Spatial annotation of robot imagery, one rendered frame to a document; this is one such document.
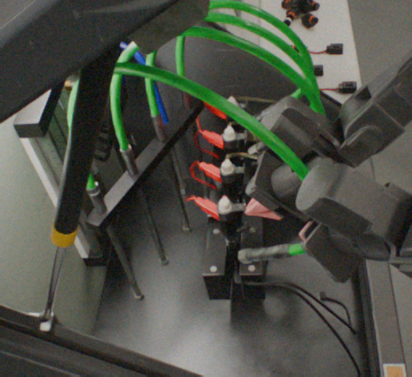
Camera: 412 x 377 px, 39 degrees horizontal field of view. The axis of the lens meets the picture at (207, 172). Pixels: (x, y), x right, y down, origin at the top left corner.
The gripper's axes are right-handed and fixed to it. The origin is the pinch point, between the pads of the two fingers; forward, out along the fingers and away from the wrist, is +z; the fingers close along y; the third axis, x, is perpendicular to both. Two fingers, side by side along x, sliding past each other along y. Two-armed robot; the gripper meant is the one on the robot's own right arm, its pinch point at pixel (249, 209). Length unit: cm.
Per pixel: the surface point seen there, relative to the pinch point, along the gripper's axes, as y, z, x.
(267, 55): 13.6, -18.5, -8.9
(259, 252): -0.6, -5.7, 10.0
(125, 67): 28.9, -18.0, 7.4
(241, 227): -1.8, 4.5, 0.6
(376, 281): -24.5, -2.8, 0.0
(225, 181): 3.5, 4.9, -5.8
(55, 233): 28, -27, 33
